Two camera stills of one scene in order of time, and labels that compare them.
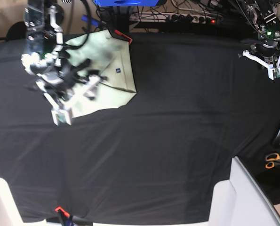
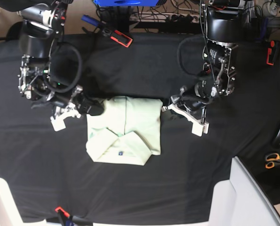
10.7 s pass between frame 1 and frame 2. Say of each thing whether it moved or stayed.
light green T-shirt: moved
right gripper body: moved
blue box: stayed
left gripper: moved
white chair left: stayed
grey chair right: stayed
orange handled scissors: stayed
